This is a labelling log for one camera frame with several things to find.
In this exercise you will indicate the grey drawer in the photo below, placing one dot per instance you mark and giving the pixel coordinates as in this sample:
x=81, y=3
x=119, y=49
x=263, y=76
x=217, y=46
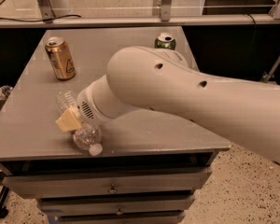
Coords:
x=172, y=217
x=117, y=205
x=95, y=184

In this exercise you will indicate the middle grey drawer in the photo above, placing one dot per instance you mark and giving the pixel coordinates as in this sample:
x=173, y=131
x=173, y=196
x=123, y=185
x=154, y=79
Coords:
x=117, y=205

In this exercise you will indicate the bottom grey drawer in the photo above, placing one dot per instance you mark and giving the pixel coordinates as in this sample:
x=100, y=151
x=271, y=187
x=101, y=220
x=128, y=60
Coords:
x=172, y=217

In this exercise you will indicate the green soda can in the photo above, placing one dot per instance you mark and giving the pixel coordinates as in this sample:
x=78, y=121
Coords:
x=165, y=41

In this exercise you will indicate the metal frame rail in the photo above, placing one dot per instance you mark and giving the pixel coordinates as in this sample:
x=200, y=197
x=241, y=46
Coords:
x=120, y=13

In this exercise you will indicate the clear plastic water bottle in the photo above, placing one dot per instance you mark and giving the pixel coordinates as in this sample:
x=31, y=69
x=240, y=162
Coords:
x=88, y=136

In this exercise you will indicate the grey drawer cabinet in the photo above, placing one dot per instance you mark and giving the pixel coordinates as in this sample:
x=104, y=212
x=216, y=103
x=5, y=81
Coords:
x=31, y=143

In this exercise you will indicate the top grey drawer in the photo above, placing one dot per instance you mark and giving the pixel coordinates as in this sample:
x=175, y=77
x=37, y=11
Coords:
x=95, y=184

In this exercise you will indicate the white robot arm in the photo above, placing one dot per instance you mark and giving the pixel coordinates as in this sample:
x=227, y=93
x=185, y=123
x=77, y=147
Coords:
x=244, y=112

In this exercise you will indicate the gold soda can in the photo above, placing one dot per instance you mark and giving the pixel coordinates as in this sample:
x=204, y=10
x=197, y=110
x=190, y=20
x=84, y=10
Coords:
x=60, y=58

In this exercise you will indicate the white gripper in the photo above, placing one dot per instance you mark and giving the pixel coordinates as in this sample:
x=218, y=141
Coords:
x=85, y=105

